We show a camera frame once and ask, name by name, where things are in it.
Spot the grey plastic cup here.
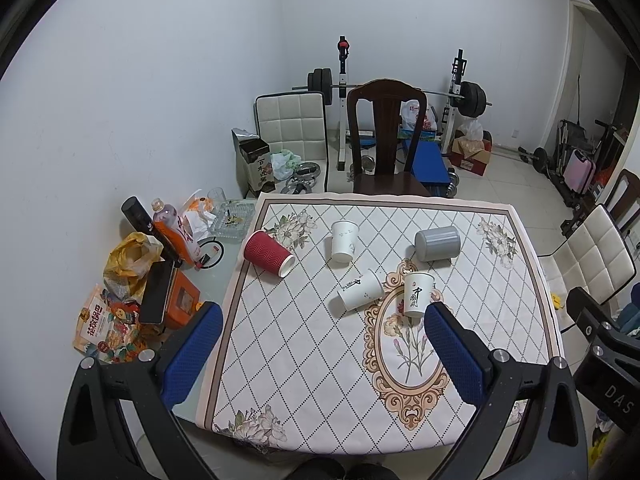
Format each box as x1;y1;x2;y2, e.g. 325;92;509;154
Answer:
413;226;461;262

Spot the white paper cup red logo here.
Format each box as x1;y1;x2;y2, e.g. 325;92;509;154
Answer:
404;271;435;318

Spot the white paper cup lying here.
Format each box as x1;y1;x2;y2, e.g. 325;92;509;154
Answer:
337;270;384;311

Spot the red ribbed paper cup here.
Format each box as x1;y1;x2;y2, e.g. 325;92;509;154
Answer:
243;230;295;278

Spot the white paper cup small print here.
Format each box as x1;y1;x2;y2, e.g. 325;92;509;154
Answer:
331;220;359;263

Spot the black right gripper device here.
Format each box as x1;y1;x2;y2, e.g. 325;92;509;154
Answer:
566;287;639;434

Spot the colourful snack bag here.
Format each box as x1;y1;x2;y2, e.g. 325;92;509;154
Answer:
73;285;148;363

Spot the orange cardboard box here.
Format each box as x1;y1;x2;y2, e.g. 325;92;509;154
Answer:
139;261;200;330

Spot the yellow plastic bag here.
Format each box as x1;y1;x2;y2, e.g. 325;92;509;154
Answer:
103;232;164;304

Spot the white padded chair right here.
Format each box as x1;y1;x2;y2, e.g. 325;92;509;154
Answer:
538;205;636;332

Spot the white padded chair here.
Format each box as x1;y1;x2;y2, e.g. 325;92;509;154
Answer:
538;205;636;332
254;91;329;193

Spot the floral patterned table mat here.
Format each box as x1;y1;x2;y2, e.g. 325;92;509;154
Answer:
193;193;563;454

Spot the black thermos bottle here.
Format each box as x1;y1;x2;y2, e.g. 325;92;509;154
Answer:
120;196;183;268

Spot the purple drink bottle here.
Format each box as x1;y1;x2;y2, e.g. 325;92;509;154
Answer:
151;198;201;264

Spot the orange snack packet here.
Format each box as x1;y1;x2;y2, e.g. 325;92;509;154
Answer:
179;188;217;242

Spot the glass ashtray tray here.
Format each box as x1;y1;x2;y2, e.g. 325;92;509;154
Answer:
212;200;256;242

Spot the pink suitcase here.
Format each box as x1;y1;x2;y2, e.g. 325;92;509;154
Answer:
563;150;596;195

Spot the cardboard box red print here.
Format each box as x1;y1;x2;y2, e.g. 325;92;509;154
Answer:
448;130;492;177

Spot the blue weight bench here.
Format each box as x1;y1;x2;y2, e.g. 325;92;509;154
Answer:
411;141;451;197

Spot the grey tea box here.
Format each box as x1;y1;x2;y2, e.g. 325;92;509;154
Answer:
231;128;276;195

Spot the barbell with black plates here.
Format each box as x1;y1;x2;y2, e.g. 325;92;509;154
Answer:
293;68;491;118

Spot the white red plastic bag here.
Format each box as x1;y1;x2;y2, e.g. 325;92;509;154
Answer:
400;100;438;132

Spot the white padded chair back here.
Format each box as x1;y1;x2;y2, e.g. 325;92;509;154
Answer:
254;91;329;193

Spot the dark wooden chair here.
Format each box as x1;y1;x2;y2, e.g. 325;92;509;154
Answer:
346;78;430;197

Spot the white squat rack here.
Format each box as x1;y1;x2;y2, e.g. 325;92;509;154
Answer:
333;35;466;171

